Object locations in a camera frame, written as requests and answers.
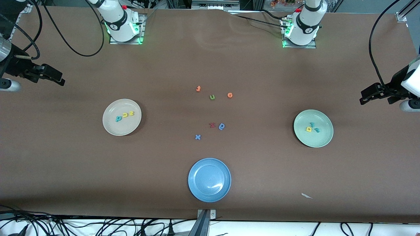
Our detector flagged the thin black base cable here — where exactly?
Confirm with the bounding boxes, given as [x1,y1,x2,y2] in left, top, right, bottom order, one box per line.
[138,9,156,25]

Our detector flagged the silver camera mount bracket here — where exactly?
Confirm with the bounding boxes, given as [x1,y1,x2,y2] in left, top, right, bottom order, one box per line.
[197,209,217,219]

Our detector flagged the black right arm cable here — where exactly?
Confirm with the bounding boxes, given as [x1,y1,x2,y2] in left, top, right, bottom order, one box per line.
[13,0,105,60]

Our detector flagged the orange flower decoration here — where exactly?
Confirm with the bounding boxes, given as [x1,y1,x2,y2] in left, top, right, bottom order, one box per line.
[271,0,297,8]

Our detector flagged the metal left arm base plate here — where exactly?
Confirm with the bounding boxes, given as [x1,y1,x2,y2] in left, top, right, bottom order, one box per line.
[282,16,317,49]

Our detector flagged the black camera pole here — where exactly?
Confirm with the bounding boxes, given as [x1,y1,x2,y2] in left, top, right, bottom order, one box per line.
[188,210,210,236]

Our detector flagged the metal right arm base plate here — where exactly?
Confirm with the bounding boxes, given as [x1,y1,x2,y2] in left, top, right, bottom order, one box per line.
[109,14,145,45]

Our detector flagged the grey metal equipment box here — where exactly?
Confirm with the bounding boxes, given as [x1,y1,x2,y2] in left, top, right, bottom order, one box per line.
[191,0,240,10]

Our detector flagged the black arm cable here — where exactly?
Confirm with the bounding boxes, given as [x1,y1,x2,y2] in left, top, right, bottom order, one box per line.
[13,0,105,60]
[369,0,402,86]

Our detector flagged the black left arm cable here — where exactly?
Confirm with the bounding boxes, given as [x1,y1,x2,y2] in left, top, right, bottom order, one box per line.
[369,0,402,86]

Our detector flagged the green plate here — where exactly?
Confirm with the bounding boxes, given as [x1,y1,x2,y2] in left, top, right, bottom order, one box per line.
[293,109,334,148]

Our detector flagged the blue plate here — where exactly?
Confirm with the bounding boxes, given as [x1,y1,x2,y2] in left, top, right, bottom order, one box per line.
[188,158,232,203]

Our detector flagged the brown table cover sheet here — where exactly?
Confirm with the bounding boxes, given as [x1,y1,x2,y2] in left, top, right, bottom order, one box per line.
[0,6,420,223]

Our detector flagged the beige brown plate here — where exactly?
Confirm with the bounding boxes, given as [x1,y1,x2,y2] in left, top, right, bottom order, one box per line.
[102,99,142,136]

